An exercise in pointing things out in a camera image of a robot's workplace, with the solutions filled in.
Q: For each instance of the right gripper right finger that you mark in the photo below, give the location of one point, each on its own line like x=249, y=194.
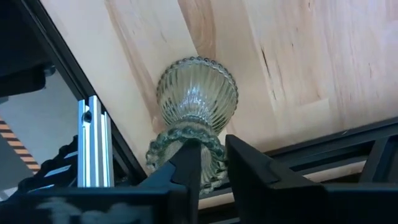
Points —
x=248, y=186

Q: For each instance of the clear grey glass candle holder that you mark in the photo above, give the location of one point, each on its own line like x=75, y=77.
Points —
x=199, y=93

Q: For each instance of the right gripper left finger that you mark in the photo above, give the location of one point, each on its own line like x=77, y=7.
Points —
x=186, y=180

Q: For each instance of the silver aluminium extrusion bar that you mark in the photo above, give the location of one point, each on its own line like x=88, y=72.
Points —
x=93, y=149

